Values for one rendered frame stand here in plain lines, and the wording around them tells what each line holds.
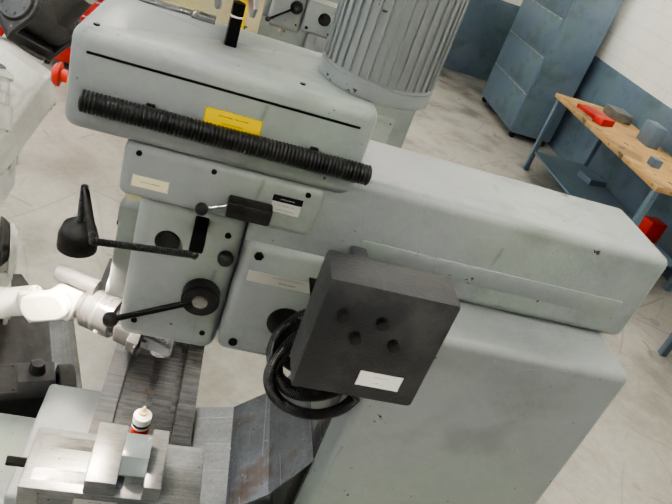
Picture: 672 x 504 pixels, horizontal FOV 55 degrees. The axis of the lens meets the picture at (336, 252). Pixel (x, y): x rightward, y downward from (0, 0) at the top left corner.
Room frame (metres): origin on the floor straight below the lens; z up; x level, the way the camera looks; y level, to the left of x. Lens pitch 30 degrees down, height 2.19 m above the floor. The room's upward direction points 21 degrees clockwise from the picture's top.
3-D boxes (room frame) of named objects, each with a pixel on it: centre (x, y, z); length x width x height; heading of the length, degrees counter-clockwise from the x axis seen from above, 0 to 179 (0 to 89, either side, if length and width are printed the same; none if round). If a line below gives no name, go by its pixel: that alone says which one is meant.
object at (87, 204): (0.89, 0.41, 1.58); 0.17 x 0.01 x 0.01; 33
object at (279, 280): (1.10, 0.09, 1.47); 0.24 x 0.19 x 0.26; 15
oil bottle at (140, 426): (1.01, 0.28, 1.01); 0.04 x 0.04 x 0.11
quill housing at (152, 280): (1.05, 0.28, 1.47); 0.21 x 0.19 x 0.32; 15
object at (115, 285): (1.02, 0.39, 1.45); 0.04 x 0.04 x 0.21; 15
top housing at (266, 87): (1.05, 0.27, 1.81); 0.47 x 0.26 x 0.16; 105
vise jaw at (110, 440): (0.87, 0.29, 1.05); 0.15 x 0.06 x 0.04; 16
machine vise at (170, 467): (0.88, 0.27, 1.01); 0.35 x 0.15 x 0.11; 106
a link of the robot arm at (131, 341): (1.06, 0.37, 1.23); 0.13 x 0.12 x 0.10; 176
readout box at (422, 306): (0.80, -0.09, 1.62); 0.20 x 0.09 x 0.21; 105
